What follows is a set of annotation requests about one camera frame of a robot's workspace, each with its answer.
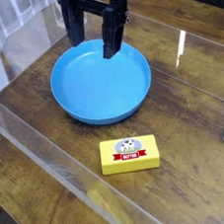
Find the yellow butter block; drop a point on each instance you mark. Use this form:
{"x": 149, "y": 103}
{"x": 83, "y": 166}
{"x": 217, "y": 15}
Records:
{"x": 125, "y": 155}

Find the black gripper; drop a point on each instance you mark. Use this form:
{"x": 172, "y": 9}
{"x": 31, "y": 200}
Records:
{"x": 113, "y": 21}

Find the blue round tray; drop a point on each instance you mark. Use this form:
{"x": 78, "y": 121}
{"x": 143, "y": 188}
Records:
{"x": 95, "y": 90}

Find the clear acrylic enclosure wall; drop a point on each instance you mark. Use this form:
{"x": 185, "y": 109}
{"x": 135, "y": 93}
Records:
{"x": 50, "y": 164}

